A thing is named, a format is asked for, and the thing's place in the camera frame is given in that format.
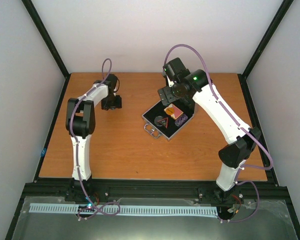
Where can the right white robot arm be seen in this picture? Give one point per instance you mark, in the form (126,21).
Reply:
(240,138)

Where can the tall purple chip stack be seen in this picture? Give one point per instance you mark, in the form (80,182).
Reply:
(181,120)

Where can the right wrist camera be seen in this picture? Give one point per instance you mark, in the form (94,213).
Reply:
(176,68)

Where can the clear round dealer button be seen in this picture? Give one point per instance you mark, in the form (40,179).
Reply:
(157,118)

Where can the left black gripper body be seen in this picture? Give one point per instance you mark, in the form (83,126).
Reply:
(111,103)

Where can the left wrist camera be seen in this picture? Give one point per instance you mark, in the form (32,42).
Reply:
(114,84)

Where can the aluminium poker case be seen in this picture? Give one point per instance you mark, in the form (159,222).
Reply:
(158,110)

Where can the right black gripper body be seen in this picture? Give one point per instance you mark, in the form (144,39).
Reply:
(176,92)

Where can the white slotted cable duct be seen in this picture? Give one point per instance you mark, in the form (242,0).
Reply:
(125,210)

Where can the red black triangular button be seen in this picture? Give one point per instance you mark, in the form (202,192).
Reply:
(163,122)

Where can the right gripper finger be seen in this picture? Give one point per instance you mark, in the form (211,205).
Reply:
(170,96)
(162,96)

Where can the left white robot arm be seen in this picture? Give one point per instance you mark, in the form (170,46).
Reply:
(81,121)

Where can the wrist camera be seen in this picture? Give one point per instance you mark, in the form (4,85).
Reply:
(114,84)
(176,68)

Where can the orange blue round button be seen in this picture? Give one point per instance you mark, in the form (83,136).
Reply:
(169,111)

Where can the black aluminium frame rail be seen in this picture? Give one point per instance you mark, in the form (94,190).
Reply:
(106,190)

